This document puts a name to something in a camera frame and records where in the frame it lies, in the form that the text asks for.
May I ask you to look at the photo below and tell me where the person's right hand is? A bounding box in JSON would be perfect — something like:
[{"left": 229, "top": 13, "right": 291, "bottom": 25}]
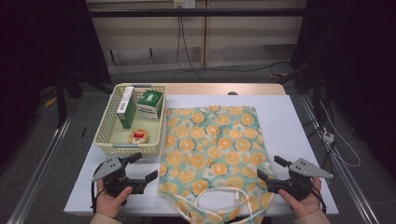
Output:
[{"left": 277, "top": 176, "right": 323, "bottom": 219}]

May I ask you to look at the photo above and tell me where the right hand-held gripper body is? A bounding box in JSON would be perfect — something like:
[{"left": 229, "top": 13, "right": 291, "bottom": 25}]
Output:
[{"left": 265, "top": 158, "right": 334, "bottom": 201}]

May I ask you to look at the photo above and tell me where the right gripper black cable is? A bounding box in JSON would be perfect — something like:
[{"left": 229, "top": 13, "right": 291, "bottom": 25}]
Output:
[{"left": 310, "top": 185, "right": 327, "bottom": 216}]

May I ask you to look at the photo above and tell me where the beige cabinet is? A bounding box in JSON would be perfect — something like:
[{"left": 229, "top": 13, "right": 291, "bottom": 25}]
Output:
[{"left": 85, "top": 0, "right": 308, "bottom": 75}]

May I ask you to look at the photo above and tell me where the metal floor rail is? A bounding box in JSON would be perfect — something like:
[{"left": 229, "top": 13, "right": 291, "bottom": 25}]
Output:
[
  {"left": 299, "top": 94, "right": 381, "bottom": 224},
  {"left": 6, "top": 113, "right": 78, "bottom": 224}
]

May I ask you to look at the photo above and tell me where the white wall outlet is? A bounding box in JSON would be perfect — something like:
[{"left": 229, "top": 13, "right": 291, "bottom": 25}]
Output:
[{"left": 173, "top": 0, "right": 197, "bottom": 9}]

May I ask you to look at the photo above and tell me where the pale yellow perforated plastic basket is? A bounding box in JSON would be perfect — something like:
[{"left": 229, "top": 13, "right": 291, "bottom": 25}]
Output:
[{"left": 92, "top": 83, "right": 167, "bottom": 157}]

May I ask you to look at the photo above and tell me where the white cable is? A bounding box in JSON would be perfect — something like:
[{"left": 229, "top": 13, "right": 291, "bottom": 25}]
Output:
[{"left": 319, "top": 100, "right": 362, "bottom": 169}]

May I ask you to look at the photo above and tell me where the round snack with red label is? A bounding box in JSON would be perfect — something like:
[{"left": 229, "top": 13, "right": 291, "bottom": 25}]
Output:
[{"left": 128, "top": 128, "right": 150, "bottom": 145}]

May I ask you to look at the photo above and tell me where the tall green and white box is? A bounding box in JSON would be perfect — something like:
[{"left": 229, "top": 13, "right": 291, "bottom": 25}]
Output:
[{"left": 116, "top": 86, "right": 137, "bottom": 130}]

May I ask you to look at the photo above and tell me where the black horizontal bar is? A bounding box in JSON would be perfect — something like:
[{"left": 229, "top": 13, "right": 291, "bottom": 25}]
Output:
[{"left": 88, "top": 8, "right": 307, "bottom": 19}]

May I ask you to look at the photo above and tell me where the orange slice print fabric bag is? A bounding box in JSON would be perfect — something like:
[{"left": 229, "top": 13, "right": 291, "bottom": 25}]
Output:
[{"left": 158, "top": 105, "right": 276, "bottom": 224}]

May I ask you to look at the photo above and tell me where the black curtain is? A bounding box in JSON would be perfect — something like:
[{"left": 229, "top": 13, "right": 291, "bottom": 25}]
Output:
[
  {"left": 0, "top": 0, "right": 112, "bottom": 167},
  {"left": 289, "top": 0, "right": 396, "bottom": 180}
]

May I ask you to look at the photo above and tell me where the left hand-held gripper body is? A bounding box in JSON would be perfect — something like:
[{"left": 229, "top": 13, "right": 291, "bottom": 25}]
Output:
[{"left": 92, "top": 156, "right": 146, "bottom": 198}]

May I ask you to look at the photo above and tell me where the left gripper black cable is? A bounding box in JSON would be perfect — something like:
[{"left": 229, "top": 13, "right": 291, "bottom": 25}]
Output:
[{"left": 91, "top": 164, "right": 106, "bottom": 216}]

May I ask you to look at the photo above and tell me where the person's left hand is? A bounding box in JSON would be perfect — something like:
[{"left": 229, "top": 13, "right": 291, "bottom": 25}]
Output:
[{"left": 95, "top": 179, "right": 134, "bottom": 218}]

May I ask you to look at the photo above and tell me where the green cube box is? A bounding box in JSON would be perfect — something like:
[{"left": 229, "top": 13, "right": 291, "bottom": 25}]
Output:
[{"left": 136, "top": 89, "right": 164, "bottom": 121}]

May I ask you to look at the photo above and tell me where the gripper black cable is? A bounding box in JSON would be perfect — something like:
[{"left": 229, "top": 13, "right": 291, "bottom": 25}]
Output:
[
  {"left": 91, "top": 164, "right": 106, "bottom": 216},
  {"left": 310, "top": 185, "right": 327, "bottom": 216}
]

